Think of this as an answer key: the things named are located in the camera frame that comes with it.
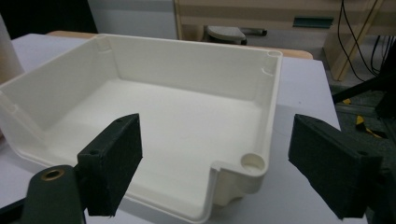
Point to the white cabinet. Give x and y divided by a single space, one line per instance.
134 18

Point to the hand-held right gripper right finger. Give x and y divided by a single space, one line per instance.
333 165

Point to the grey chair base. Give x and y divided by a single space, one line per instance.
225 33

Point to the black metal stand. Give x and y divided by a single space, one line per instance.
358 90

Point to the yellow black floor tape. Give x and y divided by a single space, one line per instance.
360 119

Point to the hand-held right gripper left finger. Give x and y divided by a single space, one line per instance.
112 161

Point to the light wooden desk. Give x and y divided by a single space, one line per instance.
249 18

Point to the white plastic bin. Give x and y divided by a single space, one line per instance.
186 124

